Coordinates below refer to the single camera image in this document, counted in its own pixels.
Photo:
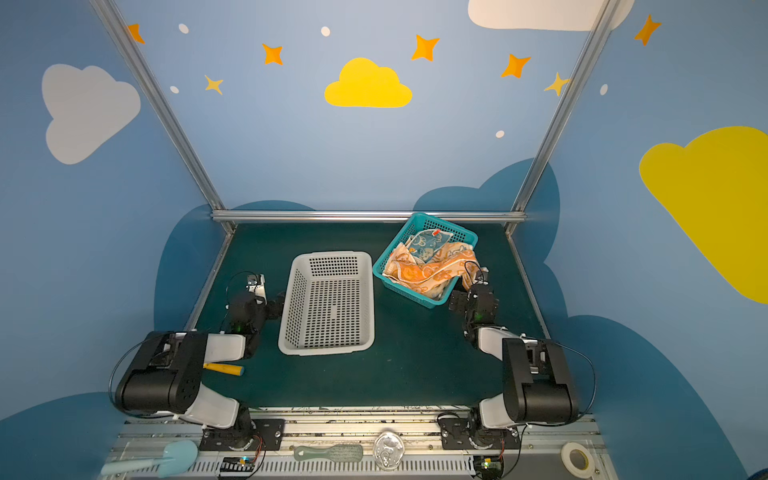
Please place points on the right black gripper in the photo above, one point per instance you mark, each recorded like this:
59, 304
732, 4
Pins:
477, 288

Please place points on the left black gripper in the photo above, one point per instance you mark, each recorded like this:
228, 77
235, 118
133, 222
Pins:
268, 303

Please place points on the white perforated plastic basket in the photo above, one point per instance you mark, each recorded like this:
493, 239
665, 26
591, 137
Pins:
329, 305

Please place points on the orange white patterned towel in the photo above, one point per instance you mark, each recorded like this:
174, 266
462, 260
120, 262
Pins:
452, 260

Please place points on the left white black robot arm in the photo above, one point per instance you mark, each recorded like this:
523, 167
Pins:
165, 379

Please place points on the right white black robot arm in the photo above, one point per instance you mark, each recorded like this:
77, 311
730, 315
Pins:
536, 387

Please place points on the yellow plastic scoop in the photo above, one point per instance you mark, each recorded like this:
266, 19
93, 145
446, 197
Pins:
227, 369

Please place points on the blue patterned towel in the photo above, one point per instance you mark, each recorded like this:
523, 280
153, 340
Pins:
425, 244

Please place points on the teal perforated plastic basket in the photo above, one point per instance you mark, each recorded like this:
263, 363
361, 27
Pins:
419, 222

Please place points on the green plastic brush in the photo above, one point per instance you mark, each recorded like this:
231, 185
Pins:
340, 453

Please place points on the left small circuit board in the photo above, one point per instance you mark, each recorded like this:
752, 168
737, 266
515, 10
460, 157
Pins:
240, 467

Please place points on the small circuit board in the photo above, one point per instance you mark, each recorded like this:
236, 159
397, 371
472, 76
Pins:
240, 467
488, 468

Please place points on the right small circuit board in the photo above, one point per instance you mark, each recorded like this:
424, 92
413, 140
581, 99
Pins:
488, 468

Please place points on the white tape roll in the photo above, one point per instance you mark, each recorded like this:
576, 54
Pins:
577, 460

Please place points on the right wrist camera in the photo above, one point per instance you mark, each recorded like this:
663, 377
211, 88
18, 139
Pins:
478, 274

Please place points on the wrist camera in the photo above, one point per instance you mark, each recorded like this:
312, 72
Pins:
255, 284
478, 274

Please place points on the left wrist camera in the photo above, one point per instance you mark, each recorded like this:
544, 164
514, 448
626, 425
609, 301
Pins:
255, 284

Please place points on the aluminium frame back bar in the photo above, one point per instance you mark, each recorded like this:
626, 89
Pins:
311, 216

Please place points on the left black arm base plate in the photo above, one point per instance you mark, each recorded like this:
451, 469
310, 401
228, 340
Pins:
264, 434

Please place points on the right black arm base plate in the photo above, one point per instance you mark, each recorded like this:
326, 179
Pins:
458, 433

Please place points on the aluminium front rail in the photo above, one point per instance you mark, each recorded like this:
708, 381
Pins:
538, 456

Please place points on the aluminium frame right post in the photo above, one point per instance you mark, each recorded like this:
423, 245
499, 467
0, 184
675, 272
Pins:
581, 73

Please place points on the aluminium frame post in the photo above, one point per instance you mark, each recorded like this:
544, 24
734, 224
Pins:
581, 73
111, 18

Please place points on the aluminium frame left post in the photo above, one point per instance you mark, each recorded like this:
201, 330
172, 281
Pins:
111, 18

